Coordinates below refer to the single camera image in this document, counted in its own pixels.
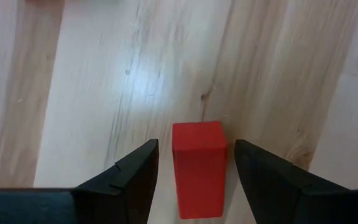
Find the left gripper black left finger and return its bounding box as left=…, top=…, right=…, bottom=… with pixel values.
left=71, top=139, right=160, bottom=224

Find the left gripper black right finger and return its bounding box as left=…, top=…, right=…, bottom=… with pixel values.
left=234, top=139, right=352, bottom=224

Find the red rectangular wooden block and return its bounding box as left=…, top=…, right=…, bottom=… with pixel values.
left=172, top=121, right=229, bottom=220

